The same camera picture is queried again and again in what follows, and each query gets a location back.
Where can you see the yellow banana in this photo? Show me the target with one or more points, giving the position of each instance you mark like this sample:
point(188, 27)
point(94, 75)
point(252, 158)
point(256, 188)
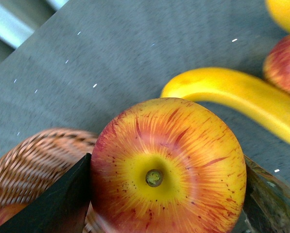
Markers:
point(251, 96)

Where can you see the white pleated curtain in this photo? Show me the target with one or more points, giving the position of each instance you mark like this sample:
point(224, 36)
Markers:
point(19, 19)

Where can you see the brown wicker basket left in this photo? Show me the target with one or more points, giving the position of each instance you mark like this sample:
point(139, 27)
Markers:
point(34, 165)

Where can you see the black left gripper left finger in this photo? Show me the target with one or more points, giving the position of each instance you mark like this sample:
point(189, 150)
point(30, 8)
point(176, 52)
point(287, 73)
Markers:
point(62, 208)

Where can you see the red striped apple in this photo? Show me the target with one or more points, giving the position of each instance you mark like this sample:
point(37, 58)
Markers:
point(167, 165)

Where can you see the red yellow apple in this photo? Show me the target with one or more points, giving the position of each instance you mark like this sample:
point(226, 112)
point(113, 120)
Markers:
point(276, 67)

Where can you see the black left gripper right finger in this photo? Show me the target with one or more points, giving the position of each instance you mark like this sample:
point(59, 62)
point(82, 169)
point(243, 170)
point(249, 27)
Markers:
point(267, 200)

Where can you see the red apple in basket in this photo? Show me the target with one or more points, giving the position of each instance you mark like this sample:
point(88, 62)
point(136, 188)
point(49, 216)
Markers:
point(9, 211)

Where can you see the yellow lemon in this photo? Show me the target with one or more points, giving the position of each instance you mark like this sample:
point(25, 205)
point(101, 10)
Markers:
point(279, 11)

